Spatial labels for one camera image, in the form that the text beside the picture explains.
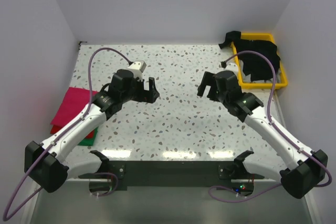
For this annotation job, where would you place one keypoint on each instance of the pink folded t shirt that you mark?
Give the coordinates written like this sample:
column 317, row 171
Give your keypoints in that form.
column 73, row 103

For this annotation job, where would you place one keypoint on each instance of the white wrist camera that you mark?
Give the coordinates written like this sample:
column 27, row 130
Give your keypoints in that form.
column 229, row 66
column 137, row 68

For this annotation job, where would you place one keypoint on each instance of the black t shirt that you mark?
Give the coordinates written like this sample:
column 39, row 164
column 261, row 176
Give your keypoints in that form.
column 260, row 57

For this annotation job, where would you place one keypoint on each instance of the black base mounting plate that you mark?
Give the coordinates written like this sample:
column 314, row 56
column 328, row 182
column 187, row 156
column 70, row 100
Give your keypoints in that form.
column 176, row 173

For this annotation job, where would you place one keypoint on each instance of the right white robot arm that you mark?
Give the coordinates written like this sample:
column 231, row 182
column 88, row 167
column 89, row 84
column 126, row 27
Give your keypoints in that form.
column 304, row 168

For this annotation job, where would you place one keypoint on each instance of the red folded t shirt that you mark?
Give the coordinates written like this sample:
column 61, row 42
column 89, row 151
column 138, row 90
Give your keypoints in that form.
column 55, row 129

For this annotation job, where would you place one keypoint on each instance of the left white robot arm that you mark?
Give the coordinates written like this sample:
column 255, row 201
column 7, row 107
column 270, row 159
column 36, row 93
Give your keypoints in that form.
column 44, row 162

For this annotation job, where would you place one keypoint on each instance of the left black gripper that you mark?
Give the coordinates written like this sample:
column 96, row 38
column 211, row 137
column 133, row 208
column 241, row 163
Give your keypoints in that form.
column 148, row 96

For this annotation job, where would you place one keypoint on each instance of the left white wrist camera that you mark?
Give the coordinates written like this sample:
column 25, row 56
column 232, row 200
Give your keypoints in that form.
column 137, row 68

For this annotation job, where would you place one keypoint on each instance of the green folded t shirt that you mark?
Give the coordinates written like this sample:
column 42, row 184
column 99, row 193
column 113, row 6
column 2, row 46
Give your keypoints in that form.
column 89, row 139

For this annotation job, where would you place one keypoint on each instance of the grey t shirt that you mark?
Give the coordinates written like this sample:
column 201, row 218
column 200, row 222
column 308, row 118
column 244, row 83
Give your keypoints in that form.
column 247, row 78

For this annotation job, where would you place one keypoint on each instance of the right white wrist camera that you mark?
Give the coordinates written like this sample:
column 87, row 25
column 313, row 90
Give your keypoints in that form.
column 229, row 66

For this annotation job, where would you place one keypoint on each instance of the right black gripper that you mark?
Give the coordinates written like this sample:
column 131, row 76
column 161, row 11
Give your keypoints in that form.
column 208, row 79

